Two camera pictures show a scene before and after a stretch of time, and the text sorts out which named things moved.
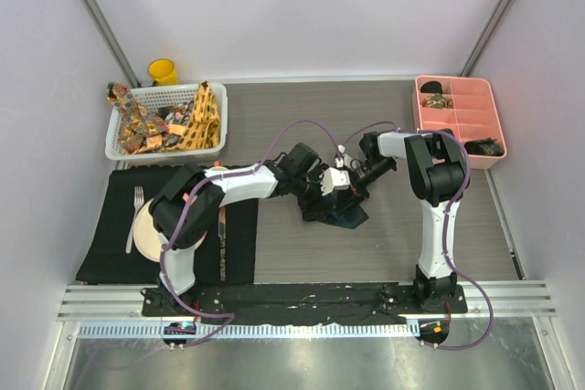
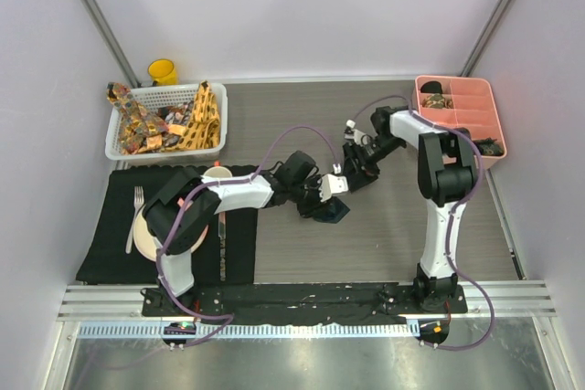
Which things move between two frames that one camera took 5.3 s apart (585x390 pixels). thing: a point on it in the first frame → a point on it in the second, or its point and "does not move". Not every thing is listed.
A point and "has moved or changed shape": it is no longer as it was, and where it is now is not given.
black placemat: x=227 y=255 does not move
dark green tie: x=350 y=217 has moved or changed shape
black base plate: x=308 y=301 does not move
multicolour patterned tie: x=140 y=131 does not move
